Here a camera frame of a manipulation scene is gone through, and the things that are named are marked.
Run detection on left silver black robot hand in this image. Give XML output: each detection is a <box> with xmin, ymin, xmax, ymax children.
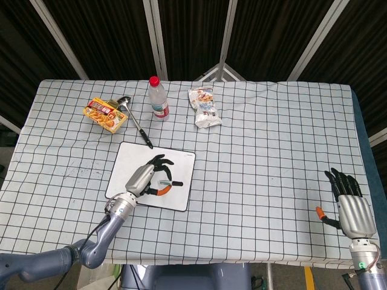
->
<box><xmin>125</xmin><ymin>153</ymin><xmax>175</xmax><ymax>199</ymax></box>

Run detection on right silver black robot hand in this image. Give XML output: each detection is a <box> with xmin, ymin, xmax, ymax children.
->
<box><xmin>316</xmin><ymin>167</ymin><xmax>377</xmax><ymax>239</ymax></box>

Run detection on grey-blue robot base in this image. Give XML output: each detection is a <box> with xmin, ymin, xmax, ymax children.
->
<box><xmin>120</xmin><ymin>262</ymin><xmax>252</xmax><ymax>290</ymax></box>

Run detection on white drawing board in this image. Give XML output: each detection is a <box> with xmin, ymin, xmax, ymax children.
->
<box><xmin>105</xmin><ymin>141</ymin><xmax>197</xmax><ymax>212</ymax></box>

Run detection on blue table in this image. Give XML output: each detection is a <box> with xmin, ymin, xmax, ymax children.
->
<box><xmin>350</xmin><ymin>87</ymin><xmax>382</xmax><ymax>242</ymax></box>

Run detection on yellow curry box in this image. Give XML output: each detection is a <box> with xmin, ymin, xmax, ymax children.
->
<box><xmin>83</xmin><ymin>97</ymin><xmax>129</xmax><ymax>135</ymax></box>

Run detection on clear bottle red cap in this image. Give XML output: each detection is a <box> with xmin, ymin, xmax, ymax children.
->
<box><xmin>148</xmin><ymin>76</ymin><xmax>170</xmax><ymax>121</ymax></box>

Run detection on white snack bag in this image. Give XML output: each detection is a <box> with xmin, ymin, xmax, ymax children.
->
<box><xmin>188</xmin><ymin>86</ymin><xmax>223</xmax><ymax>129</ymax></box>

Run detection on metal table leg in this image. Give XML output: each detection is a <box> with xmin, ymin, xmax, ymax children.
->
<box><xmin>265</xmin><ymin>263</ymin><xmax>275</xmax><ymax>290</ymax></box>

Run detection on white checkered tablecloth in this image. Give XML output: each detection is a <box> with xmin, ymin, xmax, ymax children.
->
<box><xmin>0</xmin><ymin>79</ymin><xmax>380</xmax><ymax>269</ymax></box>

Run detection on white triangular partition foot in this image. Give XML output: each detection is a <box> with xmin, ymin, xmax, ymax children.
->
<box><xmin>193</xmin><ymin>62</ymin><xmax>246</xmax><ymax>82</ymax></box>

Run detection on metal ladle black handle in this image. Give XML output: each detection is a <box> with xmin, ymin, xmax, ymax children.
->
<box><xmin>116</xmin><ymin>95</ymin><xmax>154</xmax><ymax>150</ymax></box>

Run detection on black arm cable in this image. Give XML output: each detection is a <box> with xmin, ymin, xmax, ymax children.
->
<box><xmin>79</xmin><ymin>216</ymin><xmax>110</xmax><ymax>253</ymax></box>

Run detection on white partition frame bar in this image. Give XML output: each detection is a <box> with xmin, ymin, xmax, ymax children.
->
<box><xmin>0</xmin><ymin>114</ymin><xmax>22</xmax><ymax>134</ymax></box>
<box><xmin>368</xmin><ymin>128</ymin><xmax>387</xmax><ymax>148</ymax></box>

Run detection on white partition frame post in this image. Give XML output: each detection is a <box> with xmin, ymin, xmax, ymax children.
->
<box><xmin>287</xmin><ymin>0</ymin><xmax>351</xmax><ymax>82</ymax></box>
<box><xmin>143</xmin><ymin>0</ymin><xmax>169</xmax><ymax>81</ymax></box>
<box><xmin>217</xmin><ymin>0</ymin><xmax>239</xmax><ymax>66</ymax></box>
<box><xmin>29</xmin><ymin>0</ymin><xmax>89</xmax><ymax>80</ymax></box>

